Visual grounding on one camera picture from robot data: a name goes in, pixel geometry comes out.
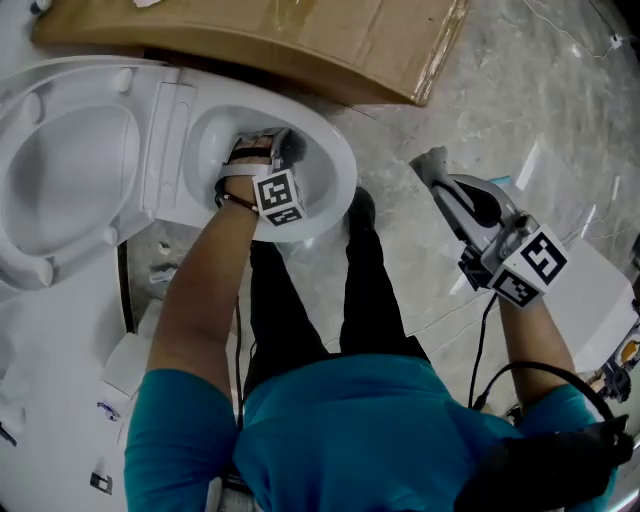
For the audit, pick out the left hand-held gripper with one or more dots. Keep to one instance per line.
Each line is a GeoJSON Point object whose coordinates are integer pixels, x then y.
{"type": "Point", "coordinates": [276, 194]}

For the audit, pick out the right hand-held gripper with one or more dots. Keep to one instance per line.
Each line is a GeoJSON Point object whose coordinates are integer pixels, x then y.
{"type": "Point", "coordinates": [530, 260]}

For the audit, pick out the dark bristled toilet brush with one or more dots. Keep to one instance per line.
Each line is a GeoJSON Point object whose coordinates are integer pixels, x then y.
{"type": "Point", "coordinates": [296, 148]}

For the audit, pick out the grey cloth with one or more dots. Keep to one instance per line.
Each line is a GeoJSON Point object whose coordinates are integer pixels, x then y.
{"type": "Point", "coordinates": [429, 161]}

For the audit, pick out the person's right forearm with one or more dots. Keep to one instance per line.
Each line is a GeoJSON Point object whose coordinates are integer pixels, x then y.
{"type": "Point", "coordinates": [532, 345]}

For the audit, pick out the person's left forearm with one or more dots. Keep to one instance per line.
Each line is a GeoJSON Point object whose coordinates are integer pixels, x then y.
{"type": "Point", "coordinates": [200, 300]}

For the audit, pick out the white toilet bowl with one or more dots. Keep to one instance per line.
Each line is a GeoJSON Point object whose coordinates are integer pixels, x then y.
{"type": "Point", "coordinates": [335, 165]}

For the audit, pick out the white toilet seat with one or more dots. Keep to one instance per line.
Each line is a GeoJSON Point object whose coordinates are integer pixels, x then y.
{"type": "Point", "coordinates": [145, 165]}

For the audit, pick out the white toilet lid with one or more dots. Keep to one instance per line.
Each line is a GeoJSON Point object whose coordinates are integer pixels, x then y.
{"type": "Point", "coordinates": [70, 175]}

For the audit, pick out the person's left hand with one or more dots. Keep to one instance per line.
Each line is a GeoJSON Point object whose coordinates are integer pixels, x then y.
{"type": "Point", "coordinates": [239, 188]}

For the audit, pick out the black wrist band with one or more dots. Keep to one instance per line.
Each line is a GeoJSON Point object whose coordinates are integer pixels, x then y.
{"type": "Point", "coordinates": [240, 201]}

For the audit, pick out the white paper strip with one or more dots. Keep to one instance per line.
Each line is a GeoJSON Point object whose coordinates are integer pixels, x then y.
{"type": "Point", "coordinates": [527, 167]}

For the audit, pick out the black shoe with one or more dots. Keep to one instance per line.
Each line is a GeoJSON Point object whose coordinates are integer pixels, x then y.
{"type": "Point", "coordinates": [362, 207]}

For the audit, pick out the black trousers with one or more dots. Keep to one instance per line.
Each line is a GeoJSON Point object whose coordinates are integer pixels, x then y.
{"type": "Point", "coordinates": [370, 300]}

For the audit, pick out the brown cardboard box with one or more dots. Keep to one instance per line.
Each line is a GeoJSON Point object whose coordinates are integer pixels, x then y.
{"type": "Point", "coordinates": [300, 40]}

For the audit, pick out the white box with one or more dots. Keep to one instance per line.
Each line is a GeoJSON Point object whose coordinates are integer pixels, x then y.
{"type": "Point", "coordinates": [590, 305]}

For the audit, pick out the black device with orange part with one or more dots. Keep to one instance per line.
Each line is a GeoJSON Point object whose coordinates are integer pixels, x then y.
{"type": "Point", "coordinates": [617, 382]}

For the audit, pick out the teal shirt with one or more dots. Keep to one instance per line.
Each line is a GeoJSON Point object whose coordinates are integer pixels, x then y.
{"type": "Point", "coordinates": [350, 440]}

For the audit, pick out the black pouch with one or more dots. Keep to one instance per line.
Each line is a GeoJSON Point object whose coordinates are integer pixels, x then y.
{"type": "Point", "coordinates": [540, 470]}

